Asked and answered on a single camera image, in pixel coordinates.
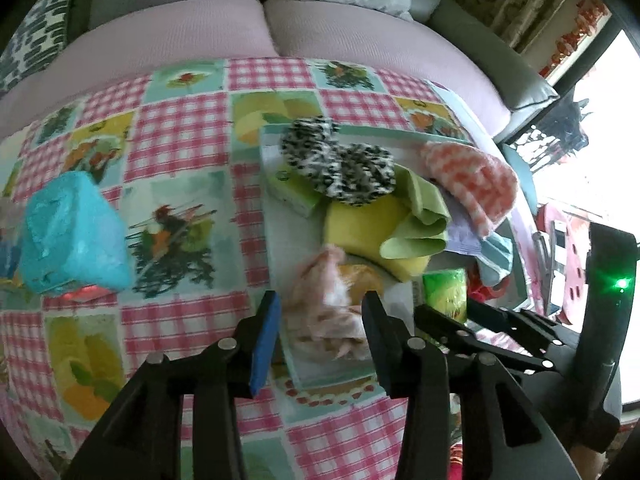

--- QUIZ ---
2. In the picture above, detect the leopard print scrunchie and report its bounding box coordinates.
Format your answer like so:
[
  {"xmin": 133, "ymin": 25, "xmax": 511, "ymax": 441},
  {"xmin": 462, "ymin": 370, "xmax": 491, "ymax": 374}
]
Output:
[{"xmin": 280, "ymin": 117, "xmax": 396, "ymax": 206}]

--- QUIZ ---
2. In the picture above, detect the grey sofa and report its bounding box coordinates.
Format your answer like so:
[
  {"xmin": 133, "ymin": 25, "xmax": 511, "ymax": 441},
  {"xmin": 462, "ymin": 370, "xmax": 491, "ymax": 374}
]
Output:
[{"xmin": 1, "ymin": 0, "xmax": 558, "ymax": 136}]

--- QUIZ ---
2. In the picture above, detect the pink white striped towel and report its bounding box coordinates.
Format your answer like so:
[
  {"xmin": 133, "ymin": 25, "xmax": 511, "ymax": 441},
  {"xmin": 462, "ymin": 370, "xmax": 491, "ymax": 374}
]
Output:
[{"xmin": 420, "ymin": 141, "xmax": 520, "ymax": 240}]

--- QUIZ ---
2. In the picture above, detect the black white patterned cushion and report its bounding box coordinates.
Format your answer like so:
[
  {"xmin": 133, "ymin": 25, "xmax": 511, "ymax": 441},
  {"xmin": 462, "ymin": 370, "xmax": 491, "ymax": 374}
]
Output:
[{"xmin": 1, "ymin": 0, "xmax": 72, "ymax": 96}]

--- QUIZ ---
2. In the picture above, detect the teal wipes pack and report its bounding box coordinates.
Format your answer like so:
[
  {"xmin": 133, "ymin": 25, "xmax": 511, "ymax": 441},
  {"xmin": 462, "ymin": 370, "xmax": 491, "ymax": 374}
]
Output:
[{"xmin": 18, "ymin": 171, "xmax": 134, "ymax": 301}]

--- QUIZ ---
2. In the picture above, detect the teal white tray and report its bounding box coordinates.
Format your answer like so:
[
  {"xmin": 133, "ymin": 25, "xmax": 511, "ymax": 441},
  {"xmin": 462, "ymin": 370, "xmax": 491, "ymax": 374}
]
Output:
[{"xmin": 258, "ymin": 122, "xmax": 539, "ymax": 392}]

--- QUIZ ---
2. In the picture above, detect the green tissue pack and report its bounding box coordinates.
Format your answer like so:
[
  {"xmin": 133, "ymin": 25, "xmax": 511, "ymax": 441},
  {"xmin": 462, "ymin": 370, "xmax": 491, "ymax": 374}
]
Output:
[
  {"xmin": 422, "ymin": 269, "xmax": 468, "ymax": 323},
  {"xmin": 266, "ymin": 165, "xmax": 322, "ymax": 218}
]

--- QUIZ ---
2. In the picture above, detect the light green cloth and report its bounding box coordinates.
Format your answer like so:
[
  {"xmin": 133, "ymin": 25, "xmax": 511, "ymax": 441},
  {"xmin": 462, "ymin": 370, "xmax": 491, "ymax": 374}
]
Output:
[{"xmin": 380, "ymin": 165, "xmax": 451, "ymax": 260}]

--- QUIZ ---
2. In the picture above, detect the teal stool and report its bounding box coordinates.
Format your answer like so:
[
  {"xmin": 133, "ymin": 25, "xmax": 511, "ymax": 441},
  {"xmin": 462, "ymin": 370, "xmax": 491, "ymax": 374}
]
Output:
[{"xmin": 500, "ymin": 144, "xmax": 538, "ymax": 216}]

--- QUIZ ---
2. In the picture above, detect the gold round pouch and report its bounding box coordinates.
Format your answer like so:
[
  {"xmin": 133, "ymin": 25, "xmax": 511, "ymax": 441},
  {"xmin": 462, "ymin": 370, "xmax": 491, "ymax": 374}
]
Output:
[{"xmin": 338, "ymin": 264, "xmax": 385, "ymax": 308}]

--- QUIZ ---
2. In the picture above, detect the patchwork tablecloth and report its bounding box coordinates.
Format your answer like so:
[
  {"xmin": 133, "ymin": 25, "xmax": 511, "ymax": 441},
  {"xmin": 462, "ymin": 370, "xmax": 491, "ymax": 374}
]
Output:
[{"xmin": 1, "ymin": 58, "xmax": 489, "ymax": 479}]

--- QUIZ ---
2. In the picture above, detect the red pink pipe-cleaner toy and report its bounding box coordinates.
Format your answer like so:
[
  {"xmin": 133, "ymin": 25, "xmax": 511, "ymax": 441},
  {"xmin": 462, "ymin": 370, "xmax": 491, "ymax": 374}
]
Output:
[{"xmin": 466, "ymin": 271, "xmax": 510, "ymax": 304}]

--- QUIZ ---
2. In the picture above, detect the clear gift box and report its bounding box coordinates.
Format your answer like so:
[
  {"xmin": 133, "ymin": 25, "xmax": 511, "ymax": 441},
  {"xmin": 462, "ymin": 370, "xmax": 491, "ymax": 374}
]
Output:
[{"xmin": 0, "ymin": 197, "xmax": 24, "ymax": 287}]

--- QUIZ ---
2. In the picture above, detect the purple wipes packet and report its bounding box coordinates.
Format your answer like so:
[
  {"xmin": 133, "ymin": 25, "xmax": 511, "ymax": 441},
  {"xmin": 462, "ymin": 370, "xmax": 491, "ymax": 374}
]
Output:
[{"xmin": 444, "ymin": 194, "xmax": 482, "ymax": 257}]

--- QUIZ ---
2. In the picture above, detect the blue face mask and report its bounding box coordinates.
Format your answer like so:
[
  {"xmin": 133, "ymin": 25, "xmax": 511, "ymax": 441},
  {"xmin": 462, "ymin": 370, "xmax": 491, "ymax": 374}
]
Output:
[{"xmin": 475, "ymin": 232, "xmax": 513, "ymax": 287}]

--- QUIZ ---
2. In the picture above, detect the yellow sponge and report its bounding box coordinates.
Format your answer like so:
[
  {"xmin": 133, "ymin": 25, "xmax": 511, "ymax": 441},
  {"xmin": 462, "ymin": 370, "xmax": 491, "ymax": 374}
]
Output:
[{"xmin": 323, "ymin": 195, "xmax": 431, "ymax": 283}]

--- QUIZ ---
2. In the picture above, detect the red perforated stool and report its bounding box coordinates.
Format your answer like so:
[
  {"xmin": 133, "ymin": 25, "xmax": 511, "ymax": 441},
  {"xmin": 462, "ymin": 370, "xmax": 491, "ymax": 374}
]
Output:
[{"xmin": 536, "ymin": 204, "xmax": 590, "ymax": 332}]

